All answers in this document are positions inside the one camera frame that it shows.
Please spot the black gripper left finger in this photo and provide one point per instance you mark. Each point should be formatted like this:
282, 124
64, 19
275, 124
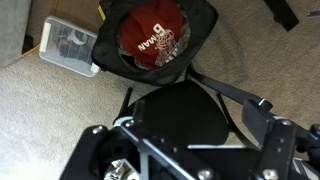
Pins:
138, 111

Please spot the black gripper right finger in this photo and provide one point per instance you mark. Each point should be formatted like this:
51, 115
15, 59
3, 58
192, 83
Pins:
258, 120

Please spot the red shirt with white print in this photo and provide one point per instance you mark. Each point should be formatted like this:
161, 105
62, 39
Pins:
150, 33

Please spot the black mesh laundry basket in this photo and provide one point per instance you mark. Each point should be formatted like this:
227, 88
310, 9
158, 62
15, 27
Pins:
106, 50

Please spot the black wooden chair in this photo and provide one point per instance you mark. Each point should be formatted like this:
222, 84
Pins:
186, 113

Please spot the clear plastic storage box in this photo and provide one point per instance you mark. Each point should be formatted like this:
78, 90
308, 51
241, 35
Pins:
66, 46

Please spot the grey sofa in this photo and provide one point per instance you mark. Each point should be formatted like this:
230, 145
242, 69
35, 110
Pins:
13, 30

